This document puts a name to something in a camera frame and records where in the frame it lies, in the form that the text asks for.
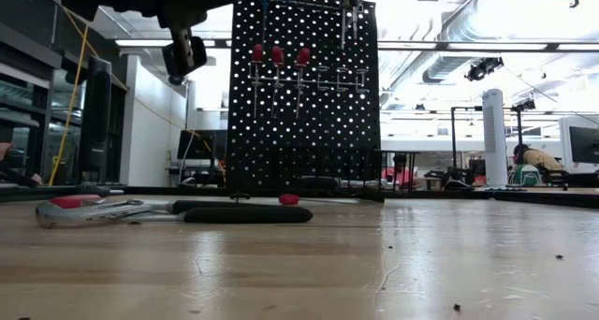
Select chrome hook rack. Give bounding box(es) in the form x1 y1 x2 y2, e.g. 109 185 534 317
261 0 371 12

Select dark computer monitor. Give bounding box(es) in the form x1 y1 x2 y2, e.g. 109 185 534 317
568 125 599 166
176 128 229 161

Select black pipe stand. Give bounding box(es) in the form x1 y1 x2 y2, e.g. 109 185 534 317
449 105 484 185

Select small black screwdriver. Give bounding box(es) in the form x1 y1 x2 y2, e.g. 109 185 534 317
74 182 125 197

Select tall black column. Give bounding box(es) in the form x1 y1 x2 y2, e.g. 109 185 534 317
78 55 113 183

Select black metal table frame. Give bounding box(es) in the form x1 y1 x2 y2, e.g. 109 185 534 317
0 183 599 209

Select chrome ring tool holder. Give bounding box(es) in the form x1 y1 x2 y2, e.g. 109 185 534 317
247 62 371 95

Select white tower fan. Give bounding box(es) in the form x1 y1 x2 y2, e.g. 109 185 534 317
481 88 509 188

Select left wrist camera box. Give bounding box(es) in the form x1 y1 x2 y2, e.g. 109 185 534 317
161 27 209 86

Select dark glass shelving cabinet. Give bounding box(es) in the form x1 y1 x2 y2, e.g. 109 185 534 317
0 22 55 185

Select black light stand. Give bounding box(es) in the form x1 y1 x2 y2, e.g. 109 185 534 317
510 97 538 167

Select long ceiling light bar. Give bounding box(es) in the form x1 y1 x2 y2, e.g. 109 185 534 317
114 38 230 49
377 41 599 51

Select black pegboard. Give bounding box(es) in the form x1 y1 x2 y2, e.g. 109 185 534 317
226 0 383 195

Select black ceiling spotlight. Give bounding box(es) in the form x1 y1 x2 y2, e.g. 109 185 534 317
464 56 505 82

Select green and white object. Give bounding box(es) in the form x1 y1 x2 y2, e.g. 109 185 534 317
509 164 543 188

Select black-handled slip-joint pliers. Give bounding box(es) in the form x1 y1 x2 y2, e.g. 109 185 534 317
35 197 314 230

